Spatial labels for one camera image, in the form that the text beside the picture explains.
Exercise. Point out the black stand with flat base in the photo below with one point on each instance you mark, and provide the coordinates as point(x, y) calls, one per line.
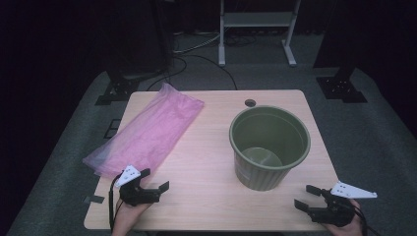
point(341, 88)
point(119, 90)

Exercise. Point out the pink plastic bag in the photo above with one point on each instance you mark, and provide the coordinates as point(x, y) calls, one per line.
point(147, 134)

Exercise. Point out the green plastic bin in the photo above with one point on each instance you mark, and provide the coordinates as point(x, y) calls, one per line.
point(259, 179)

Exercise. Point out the white metal stand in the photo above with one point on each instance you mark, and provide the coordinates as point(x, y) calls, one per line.
point(255, 19)

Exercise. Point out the person's left hand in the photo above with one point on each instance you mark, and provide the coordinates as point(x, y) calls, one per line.
point(126, 218)

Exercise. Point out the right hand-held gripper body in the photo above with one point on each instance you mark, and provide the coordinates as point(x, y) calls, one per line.
point(337, 211)

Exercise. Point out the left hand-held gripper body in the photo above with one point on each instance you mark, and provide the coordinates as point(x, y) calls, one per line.
point(132, 195)

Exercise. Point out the person's right hand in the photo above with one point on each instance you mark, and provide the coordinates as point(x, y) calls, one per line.
point(349, 230)

